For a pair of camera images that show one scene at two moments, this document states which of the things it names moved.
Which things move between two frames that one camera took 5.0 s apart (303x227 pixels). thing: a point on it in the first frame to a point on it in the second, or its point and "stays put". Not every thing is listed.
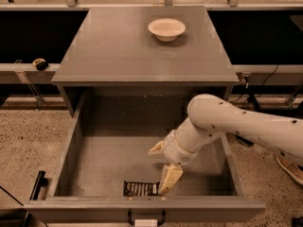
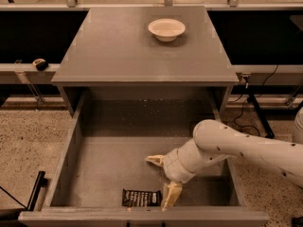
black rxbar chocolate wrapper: (140, 188) to (141, 198)
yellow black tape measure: (41, 63) stays put
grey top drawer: (107, 142) stays put
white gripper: (172, 151) to (172, 166)
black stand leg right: (251, 95) stays put
